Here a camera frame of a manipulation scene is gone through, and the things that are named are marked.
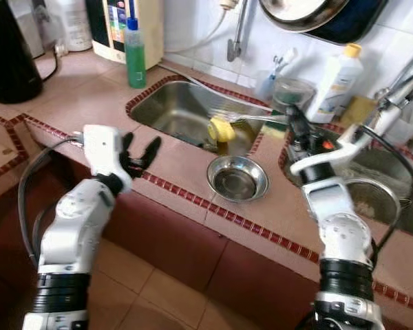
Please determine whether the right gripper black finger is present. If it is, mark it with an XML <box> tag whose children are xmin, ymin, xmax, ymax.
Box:
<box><xmin>286</xmin><ymin>104</ymin><xmax>310</xmax><ymax>140</ymax></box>

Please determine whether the yellow plastic bowl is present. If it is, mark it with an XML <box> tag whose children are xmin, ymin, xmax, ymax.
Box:
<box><xmin>206</xmin><ymin>117</ymin><xmax>236</xmax><ymax>144</ymax></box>

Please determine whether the shallow steel bowl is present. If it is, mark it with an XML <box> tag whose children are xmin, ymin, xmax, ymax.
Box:
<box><xmin>206</xmin><ymin>155</ymin><xmax>269</xmax><ymax>204</ymax></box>

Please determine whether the clear plastic measuring cup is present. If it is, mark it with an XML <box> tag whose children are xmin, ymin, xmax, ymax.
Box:
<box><xmin>272</xmin><ymin>76</ymin><xmax>317</xmax><ymax>114</ymax></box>

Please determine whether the small clear toothbrush cup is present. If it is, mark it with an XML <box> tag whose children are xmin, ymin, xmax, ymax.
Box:
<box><xmin>255</xmin><ymin>69</ymin><xmax>279</xmax><ymax>100</ymax></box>

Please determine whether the stainless steel sink basin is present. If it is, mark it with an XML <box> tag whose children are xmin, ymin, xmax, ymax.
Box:
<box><xmin>127</xmin><ymin>79</ymin><xmax>290</xmax><ymax>155</ymax></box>
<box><xmin>279</xmin><ymin>127</ymin><xmax>413</xmax><ymax>238</ymax></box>

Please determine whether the white bottle with yellow cap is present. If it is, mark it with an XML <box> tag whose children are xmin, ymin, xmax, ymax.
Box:
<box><xmin>306</xmin><ymin>43</ymin><xmax>364</xmax><ymax>124</ymax></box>

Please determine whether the yellow sponge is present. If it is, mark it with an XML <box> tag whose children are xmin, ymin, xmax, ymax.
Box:
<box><xmin>341</xmin><ymin>96</ymin><xmax>378</xmax><ymax>128</ymax></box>

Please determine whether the maroon cabinet door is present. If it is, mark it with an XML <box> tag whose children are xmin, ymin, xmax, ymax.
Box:
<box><xmin>205</xmin><ymin>237</ymin><xmax>331</xmax><ymax>330</ymax></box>
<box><xmin>100</xmin><ymin>186</ymin><xmax>229</xmax><ymax>291</ymax></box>

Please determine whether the green dish soap bottle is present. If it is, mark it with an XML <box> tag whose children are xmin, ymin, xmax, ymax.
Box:
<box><xmin>124</xmin><ymin>17</ymin><xmax>147</xmax><ymax>89</ymax></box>

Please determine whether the steel mesh strainer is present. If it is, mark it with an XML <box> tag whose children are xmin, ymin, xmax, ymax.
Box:
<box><xmin>344</xmin><ymin>177</ymin><xmax>413</xmax><ymax>228</ymax></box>

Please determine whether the chrome sink faucet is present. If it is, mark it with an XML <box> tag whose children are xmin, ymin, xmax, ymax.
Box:
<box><xmin>372</xmin><ymin>48</ymin><xmax>413</xmax><ymax>142</ymax></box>

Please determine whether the hanging steel wok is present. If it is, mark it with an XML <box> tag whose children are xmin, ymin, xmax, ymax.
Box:
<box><xmin>258</xmin><ymin>0</ymin><xmax>390</xmax><ymax>44</ymax></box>

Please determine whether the beige water ioniser appliance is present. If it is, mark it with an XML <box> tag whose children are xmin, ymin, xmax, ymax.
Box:
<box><xmin>86</xmin><ymin>0</ymin><xmax>165</xmax><ymax>68</ymax></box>

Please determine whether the white jug with green lid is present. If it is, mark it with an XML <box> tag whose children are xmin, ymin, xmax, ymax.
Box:
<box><xmin>47</xmin><ymin>0</ymin><xmax>92</xmax><ymax>52</ymax></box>

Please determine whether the black electric kettle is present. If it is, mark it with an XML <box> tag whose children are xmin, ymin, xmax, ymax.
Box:
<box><xmin>0</xmin><ymin>0</ymin><xmax>43</xmax><ymax>104</ymax></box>

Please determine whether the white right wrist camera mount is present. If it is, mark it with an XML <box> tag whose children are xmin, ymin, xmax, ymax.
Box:
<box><xmin>289</xmin><ymin>124</ymin><xmax>372</xmax><ymax>176</ymax></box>

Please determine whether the chrome wall tap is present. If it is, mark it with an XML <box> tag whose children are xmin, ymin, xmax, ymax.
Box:
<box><xmin>219</xmin><ymin>0</ymin><xmax>252</xmax><ymax>63</ymax></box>

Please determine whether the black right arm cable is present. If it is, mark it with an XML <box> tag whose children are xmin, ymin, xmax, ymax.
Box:
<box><xmin>358</xmin><ymin>124</ymin><xmax>413</xmax><ymax>269</ymax></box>

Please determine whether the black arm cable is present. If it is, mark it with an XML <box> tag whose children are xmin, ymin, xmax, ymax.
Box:
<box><xmin>17</xmin><ymin>136</ymin><xmax>83</xmax><ymax>269</ymax></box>
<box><xmin>358</xmin><ymin>124</ymin><xmax>413</xmax><ymax>269</ymax></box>

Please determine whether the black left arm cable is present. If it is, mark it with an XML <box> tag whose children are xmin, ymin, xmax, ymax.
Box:
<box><xmin>17</xmin><ymin>136</ymin><xmax>83</xmax><ymax>269</ymax></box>

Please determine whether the black kettle cord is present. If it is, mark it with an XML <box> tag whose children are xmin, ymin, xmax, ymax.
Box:
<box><xmin>41</xmin><ymin>45</ymin><xmax>61</xmax><ymax>83</ymax></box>

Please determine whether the white water hose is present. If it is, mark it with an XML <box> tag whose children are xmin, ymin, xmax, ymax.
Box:
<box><xmin>164</xmin><ymin>7</ymin><xmax>228</xmax><ymax>54</ymax></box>

